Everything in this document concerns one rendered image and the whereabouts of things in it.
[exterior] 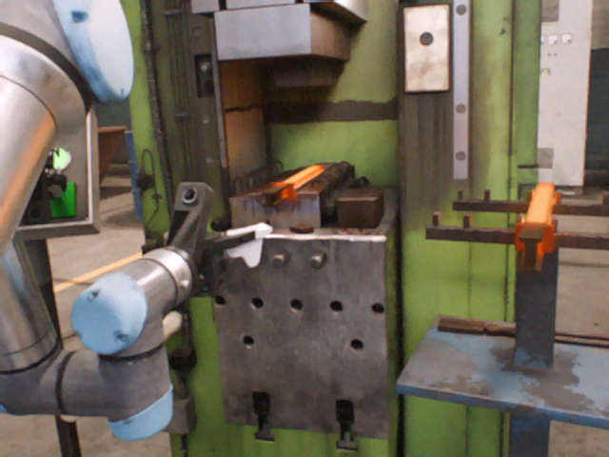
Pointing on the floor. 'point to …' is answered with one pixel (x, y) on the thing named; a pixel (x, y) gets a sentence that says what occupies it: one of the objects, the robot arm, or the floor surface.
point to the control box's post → (38, 253)
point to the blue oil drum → (133, 174)
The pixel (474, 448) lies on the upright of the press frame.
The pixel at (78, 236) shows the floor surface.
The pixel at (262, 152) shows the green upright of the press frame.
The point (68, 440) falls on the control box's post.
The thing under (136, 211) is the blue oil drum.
